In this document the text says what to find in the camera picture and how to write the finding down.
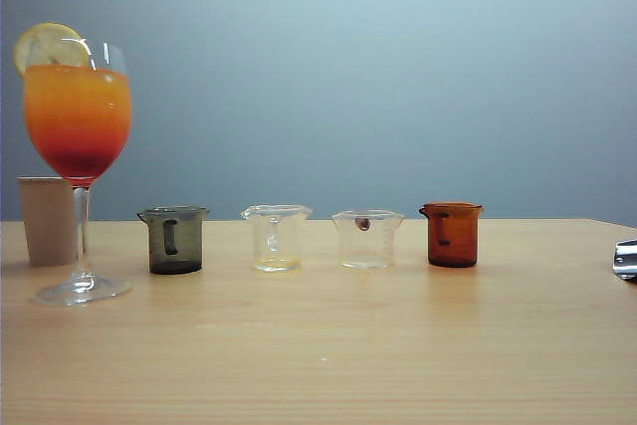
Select wine glass with orange drink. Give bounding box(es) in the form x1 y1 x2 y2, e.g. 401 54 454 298
22 39 134 308

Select yellow lemon slice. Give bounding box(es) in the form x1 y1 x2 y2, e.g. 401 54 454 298
12 22 90 78

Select beige paper cup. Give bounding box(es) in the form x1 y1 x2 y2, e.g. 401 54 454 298
17 176 80 268

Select clear beaker with yellow residue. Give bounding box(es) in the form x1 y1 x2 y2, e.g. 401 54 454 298
240 203 314 273

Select clear graduated glass beaker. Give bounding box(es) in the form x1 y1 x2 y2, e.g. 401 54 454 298
330 209 405 270

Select smoky grey glass beaker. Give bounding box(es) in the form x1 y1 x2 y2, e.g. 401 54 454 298
136 205 212 276

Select amber glass beaker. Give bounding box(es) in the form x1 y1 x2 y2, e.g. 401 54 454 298
418 201 485 269

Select shiny metal object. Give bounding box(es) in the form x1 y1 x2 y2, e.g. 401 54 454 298
611 239 637 283

